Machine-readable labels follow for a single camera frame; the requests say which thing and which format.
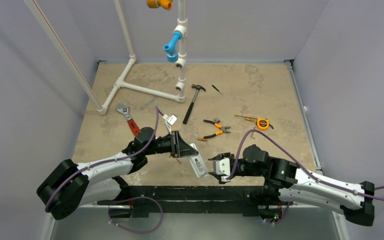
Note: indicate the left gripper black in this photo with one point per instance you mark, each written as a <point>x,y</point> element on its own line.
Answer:
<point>178,147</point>

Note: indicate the black handled claw hammer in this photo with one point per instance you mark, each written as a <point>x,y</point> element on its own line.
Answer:
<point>197,88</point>

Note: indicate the orange pipe fitting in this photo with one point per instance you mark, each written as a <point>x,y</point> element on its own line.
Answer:
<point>165,4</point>

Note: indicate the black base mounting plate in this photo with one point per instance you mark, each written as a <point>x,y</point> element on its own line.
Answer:
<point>248,201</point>

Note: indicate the yellow tape measure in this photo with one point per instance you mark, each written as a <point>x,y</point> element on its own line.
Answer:
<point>263,124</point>

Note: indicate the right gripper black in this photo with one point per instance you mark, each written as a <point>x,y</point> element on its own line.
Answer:
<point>233,166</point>

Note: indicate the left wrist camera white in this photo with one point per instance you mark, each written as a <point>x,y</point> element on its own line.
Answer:
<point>169,121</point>

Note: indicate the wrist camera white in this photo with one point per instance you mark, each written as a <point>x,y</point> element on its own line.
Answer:
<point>221,167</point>
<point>169,121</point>

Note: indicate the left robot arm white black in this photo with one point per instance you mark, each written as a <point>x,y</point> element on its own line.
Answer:
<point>71,185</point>

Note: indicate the blue pipe fitting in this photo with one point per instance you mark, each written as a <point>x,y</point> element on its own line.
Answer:
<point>170,47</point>

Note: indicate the aluminium rail frame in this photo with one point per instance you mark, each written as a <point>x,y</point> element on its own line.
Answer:
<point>103,222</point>

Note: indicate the white PVC pipe frame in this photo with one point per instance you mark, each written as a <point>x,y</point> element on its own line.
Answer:
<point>114,31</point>

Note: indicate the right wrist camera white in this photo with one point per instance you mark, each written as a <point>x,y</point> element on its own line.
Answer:
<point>221,167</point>

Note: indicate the orange black pliers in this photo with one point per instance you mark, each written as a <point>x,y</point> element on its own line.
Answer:
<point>220,129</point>

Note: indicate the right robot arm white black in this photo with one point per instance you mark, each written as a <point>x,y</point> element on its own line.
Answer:
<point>287,182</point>

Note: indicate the red adjustable wrench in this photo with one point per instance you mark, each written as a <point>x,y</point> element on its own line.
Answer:
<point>125,111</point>

